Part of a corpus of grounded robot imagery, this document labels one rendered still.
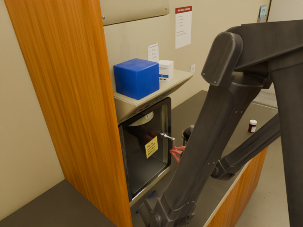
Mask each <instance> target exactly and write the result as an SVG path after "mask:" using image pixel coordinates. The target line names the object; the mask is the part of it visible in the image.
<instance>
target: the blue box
mask: <svg viewBox="0 0 303 227"><path fill-rule="evenodd" d="M113 68H114V75H115V84H116V91H117V93H120V94H123V95H125V96H128V97H131V98H133V99H136V100H140V99H142V98H144V97H146V96H148V95H150V94H152V93H154V92H156V91H157V90H159V89H160V84H159V63H158V62H153V61H148V60H143V59H138V58H134V59H131V60H128V61H126V62H123V63H120V64H117V65H114V66H113Z"/></svg>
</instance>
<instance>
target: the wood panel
mask: <svg viewBox="0 0 303 227"><path fill-rule="evenodd" d="M4 2H5V5H6V8H7V11H8V13H9V17H10V20H11V23H12V25H13V28H14V31H15V34H16V37H17V40H18V43H19V46H20V49H21V52H22V54H23V58H24V61H25V64H26V66H27V69H28V72H29V75H30V78H31V81H32V84H33V87H34V90H35V93H36V95H37V99H38V101H39V104H40V107H41V110H42V113H43V116H44V119H45V122H46V125H47V128H48V131H49V134H50V136H51V139H52V142H53V145H54V148H55V151H56V154H57V157H58V160H59V163H60V166H61V169H62V171H63V174H64V177H65V179H66V180H67V181H68V182H69V183H70V184H71V185H72V186H73V187H74V188H75V189H77V190H78V191H79V192H80V193H81V194H82V195H83V196H84V197H85V198H86V199H88V200H89V201H90V202H91V203H92V204H93V205H94V206H95V207H96V208H97V209H98V210H100V211H101V212H102V213H103V214H104V215H105V216H106V217H107V218H108V219H109V220H110V221H111V222H113V223H114V224H115V225H116V226H117V227H133V224H132V218H131V212H130V205H129V197H128V190H127V184H126V178H125V171H124V163H123V156H122V150H121V144H120V137H119V129H118V123H117V117H116V110H115V102H114V95H113V89H112V83H111V76H110V68H109V61H108V55H107V49H106V40H105V34H104V28H103V21H102V15H101V7H100V0H4Z"/></svg>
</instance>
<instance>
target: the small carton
mask: <svg viewBox="0 0 303 227"><path fill-rule="evenodd" d="M158 63H159V81H166V82H169V81H170V80H171V79H172V78H173V77H174V61H169V60H160V61H158Z"/></svg>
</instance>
